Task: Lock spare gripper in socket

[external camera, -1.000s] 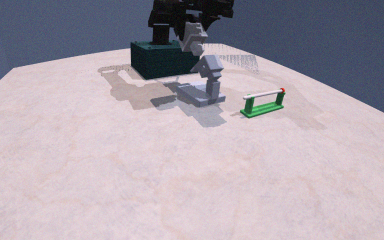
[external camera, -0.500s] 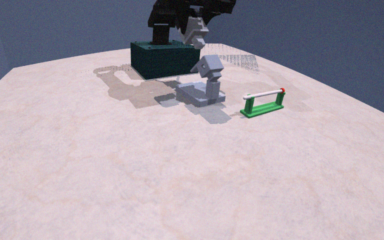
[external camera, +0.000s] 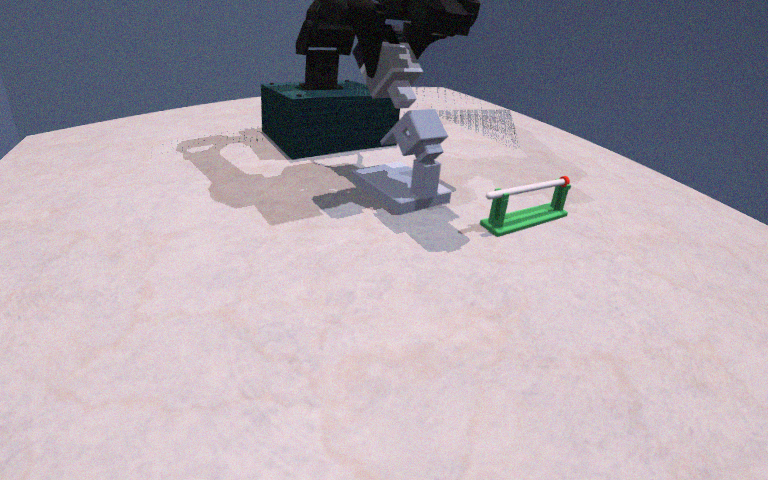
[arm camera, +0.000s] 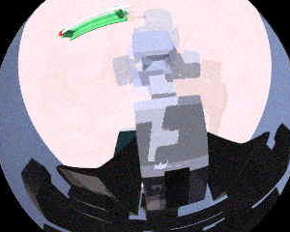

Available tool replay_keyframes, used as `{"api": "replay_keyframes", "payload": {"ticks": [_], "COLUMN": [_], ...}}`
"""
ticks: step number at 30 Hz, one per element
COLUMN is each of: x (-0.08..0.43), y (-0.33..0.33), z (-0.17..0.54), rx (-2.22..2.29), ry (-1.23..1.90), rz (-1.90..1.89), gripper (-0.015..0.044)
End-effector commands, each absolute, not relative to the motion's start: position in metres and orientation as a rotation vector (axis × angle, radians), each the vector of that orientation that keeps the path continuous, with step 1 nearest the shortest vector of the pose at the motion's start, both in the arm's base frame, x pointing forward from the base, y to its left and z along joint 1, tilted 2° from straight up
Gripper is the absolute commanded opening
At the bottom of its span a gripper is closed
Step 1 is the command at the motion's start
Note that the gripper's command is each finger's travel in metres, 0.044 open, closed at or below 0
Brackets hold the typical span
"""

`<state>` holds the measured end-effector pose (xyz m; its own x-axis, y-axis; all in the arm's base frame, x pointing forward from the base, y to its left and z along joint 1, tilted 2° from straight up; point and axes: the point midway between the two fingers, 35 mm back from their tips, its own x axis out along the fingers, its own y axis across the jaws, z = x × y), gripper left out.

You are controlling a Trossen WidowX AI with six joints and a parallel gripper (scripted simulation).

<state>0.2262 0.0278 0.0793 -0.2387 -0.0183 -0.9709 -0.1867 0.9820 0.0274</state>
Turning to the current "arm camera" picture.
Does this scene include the grey pin with red cap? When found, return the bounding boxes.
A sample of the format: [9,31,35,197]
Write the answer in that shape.
[59,5,132,36]

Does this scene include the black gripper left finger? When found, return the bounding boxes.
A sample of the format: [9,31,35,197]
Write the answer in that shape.
[56,136,142,217]

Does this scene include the green cradle with two notched uprights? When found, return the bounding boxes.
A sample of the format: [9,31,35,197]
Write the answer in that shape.
[60,9,127,40]

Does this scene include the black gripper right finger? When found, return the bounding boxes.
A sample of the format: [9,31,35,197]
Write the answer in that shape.
[207,131,270,201]

